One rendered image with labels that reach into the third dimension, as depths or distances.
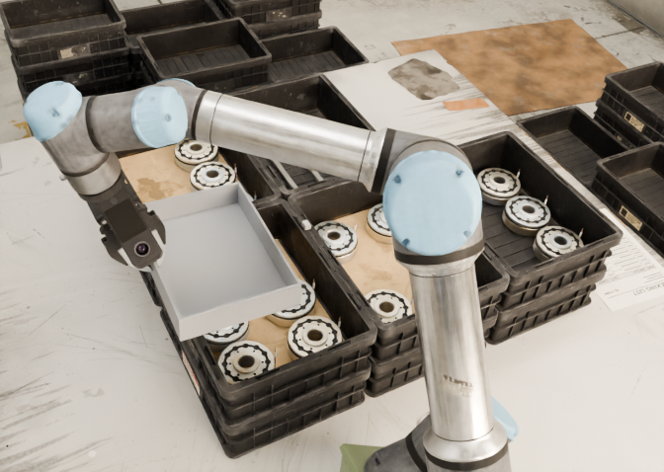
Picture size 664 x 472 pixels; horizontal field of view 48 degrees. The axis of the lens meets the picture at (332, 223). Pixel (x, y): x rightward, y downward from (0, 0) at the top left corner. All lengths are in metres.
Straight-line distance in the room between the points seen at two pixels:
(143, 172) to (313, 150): 0.82
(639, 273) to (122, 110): 1.35
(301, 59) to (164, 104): 2.14
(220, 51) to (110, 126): 1.94
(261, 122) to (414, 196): 0.28
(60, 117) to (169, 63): 1.86
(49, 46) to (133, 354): 1.54
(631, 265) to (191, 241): 1.11
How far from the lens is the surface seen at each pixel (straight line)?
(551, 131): 3.08
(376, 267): 1.60
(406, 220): 0.91
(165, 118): 0.97
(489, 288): 1.47
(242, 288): 1.25
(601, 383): 1.70
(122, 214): 1.11
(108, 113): 1.00
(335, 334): 1.43
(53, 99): 1.02
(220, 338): 1.42
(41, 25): 3.16
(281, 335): 1.46
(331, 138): 1.06
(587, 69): 4.11
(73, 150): 1.03
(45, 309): 1.74
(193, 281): 1.26
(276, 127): 1.07
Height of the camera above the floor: 1.99
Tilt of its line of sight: 43 degrees down
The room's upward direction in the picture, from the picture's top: 5 degrees clockwise
